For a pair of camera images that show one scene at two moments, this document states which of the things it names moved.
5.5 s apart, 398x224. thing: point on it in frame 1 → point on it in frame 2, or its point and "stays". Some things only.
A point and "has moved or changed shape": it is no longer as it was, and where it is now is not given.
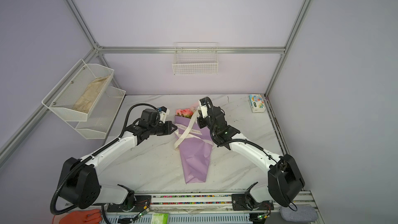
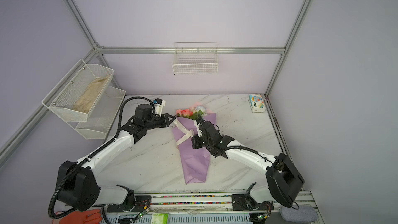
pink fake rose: (184, 113) stays
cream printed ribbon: (186, 127) has moved or changed shape
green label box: (159, 218) stays
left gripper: (167, 130) → (165, 123)
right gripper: (199, 121) → (194, 140)
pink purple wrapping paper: (196, 155) stays
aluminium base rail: (210, 207) stays
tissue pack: (257, 102) stays
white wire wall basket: (196, 58) stays
